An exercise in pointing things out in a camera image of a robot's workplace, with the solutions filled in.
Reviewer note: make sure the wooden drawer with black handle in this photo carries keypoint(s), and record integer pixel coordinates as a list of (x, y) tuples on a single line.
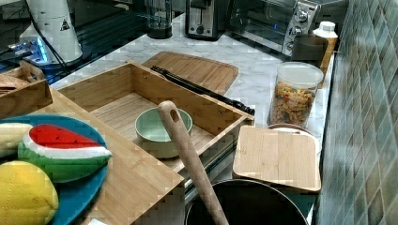
[(118, 96)]

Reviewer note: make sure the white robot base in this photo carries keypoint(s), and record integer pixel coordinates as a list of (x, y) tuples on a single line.
[(52, 33)]

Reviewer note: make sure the large bamboo cutting board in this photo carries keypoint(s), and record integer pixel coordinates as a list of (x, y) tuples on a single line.
[(211, 74)]

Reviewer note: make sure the green ceramic bowl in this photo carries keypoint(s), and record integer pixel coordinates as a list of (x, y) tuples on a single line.
[(152, 136)]

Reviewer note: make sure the clear pasta jar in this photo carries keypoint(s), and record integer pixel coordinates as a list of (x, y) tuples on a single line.
[(294, 93)]

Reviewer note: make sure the small wooden lid board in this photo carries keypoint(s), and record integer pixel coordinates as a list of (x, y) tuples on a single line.
[(287, 159)]

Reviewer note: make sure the black pot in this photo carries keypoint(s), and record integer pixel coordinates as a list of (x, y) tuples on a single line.
[(246, 202)]

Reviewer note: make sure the black blender jar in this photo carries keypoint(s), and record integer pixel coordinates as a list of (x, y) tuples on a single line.
[(159, 18)]

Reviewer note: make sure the silver toaster oven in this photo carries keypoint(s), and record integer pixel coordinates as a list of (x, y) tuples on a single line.
[(272, 23)]

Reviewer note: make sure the dark brown mug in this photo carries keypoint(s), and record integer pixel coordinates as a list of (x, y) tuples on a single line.
[(310, 49)]

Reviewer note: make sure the plush watermelon slice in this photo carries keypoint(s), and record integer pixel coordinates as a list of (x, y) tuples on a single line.
[(63, 154)]

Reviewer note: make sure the blue plate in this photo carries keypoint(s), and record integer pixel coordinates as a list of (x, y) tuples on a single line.
[(75, 196)]

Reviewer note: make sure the plush pale corn toy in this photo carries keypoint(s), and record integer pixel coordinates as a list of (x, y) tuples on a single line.
[(10, 136)]

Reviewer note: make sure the plush yellow lemon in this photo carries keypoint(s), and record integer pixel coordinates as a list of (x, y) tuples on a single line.
[(28, 196)]

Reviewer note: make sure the wooden spoon handle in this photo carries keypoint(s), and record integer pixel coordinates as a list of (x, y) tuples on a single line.
[(173, 123)]

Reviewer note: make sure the wooden tray with handle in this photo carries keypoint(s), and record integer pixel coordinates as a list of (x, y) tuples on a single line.
[(23, 90)]

